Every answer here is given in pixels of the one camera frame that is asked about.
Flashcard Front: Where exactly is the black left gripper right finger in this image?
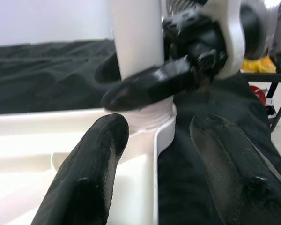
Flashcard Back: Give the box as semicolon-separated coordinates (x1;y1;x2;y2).
189;112;281;225

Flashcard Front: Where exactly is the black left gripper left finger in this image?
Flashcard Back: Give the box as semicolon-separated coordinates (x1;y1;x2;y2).
30;113;130;225

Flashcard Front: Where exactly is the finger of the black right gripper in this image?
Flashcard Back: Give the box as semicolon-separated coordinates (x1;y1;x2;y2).
94;52;121;84
100;55;195;112

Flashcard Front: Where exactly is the white plastic table leg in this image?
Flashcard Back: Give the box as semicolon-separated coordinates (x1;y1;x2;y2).
106;0;176;132

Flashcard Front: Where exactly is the white plastic table top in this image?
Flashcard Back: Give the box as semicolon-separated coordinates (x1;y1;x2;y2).
0;103;176;225

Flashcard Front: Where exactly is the yellow plastic bag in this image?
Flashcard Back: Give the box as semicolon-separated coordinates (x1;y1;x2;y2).
241;57;277;74

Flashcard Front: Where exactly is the black cloth table cover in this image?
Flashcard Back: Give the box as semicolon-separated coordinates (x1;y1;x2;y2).
0;38;281;225

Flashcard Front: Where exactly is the red round object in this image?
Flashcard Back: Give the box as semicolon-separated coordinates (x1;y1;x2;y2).
250;85;267;104

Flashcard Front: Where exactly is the black metal rack frame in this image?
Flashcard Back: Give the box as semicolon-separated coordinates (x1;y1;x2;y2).
238;71;281;132

